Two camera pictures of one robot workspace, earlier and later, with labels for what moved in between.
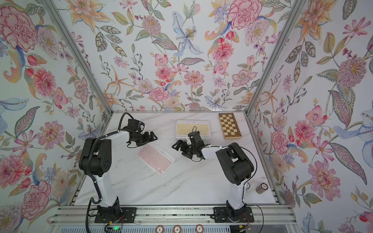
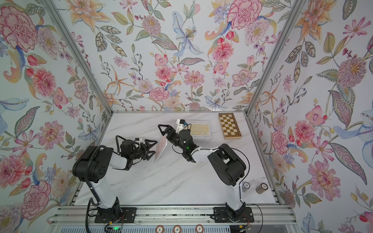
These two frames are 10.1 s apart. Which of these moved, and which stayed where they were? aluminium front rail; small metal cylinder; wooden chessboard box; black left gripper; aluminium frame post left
Moved: black left gripper
Stayed: wooden chessboard box; aluminium front rail; aluminium frame post left; small metal cylinder
